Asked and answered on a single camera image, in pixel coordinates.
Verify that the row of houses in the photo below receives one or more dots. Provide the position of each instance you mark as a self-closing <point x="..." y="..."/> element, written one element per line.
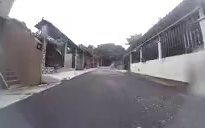
<point x="85" y="58"/>

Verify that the dark roofed house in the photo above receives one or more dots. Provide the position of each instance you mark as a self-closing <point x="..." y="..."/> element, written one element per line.
<point x="55" y="46"/>

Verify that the dark grey asphalt road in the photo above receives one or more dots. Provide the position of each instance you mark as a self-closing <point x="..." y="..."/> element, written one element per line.
<point x="100" y="100"/>

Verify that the building with dark roof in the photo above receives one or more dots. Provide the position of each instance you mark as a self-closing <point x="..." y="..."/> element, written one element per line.
<point x="180" y="16"/>

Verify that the tree behind wall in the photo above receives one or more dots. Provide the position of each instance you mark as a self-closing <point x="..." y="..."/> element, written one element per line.
<point x="133" y="40"/>

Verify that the white wall with dark railing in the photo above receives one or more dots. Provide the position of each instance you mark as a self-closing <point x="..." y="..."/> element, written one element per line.
<point x="170" y="65"/>

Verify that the group of trees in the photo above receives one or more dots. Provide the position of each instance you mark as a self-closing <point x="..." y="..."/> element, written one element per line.
<point x="106" y="53"/>

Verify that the brown building with steps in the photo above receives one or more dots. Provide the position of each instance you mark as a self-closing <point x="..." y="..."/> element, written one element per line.
<point x="18" y="56"/>

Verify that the pale concrete pavement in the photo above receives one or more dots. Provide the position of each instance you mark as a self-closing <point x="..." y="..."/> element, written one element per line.
<point x="10" y="95"/>

